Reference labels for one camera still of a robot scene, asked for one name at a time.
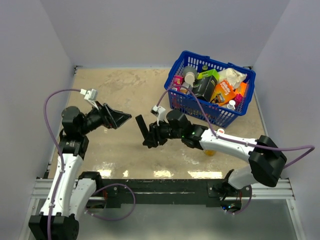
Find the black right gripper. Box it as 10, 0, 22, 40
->
143, 118, 184, 148

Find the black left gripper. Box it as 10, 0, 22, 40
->
79, 101, 131, 135

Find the black remote control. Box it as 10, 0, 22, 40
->
135, 114, 149, 140

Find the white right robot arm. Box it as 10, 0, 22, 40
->
135, 110, 287, 197

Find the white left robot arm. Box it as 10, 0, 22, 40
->
28, 101, 132, 240

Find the pink small box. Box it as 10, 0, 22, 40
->
172, 75, 184, 92

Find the grey white-capped bottle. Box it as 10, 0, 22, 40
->
182, 66, 198, 88

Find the black and green box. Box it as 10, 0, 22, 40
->
192, 68, 220, 102

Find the orange razor box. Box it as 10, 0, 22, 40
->
210, 80, 236, 106

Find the white pump bottle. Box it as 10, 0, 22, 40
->
226, 100, 236, 110

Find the blue plastic basket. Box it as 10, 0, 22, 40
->
164, 50, 256, 128

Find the magenta box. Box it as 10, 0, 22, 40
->
233, 93, 243, 106

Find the white crumpled bag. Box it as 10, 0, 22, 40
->
217, 68, 248, 89

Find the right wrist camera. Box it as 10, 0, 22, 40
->
150, 105, 166, 126

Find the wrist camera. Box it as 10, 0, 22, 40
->
80, 88, 98, 101
150, 105, 166, 126

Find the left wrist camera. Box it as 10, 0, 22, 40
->
80, 88, 98, 101

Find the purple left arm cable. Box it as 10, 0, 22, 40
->
43, 88, 87, 240

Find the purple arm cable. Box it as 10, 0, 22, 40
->
43, 88, 87, 240
156, 84, 316, 169

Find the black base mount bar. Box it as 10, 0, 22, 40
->
90, 179, 252, 208

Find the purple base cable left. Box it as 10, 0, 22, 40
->
84, 183, 137, 222

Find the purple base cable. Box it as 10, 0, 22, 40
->
84, 183, 137, 222
223, 187, 254, 216

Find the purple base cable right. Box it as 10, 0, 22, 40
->
223, 187, 254, 216

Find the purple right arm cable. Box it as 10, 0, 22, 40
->
156, 84, 316, 169

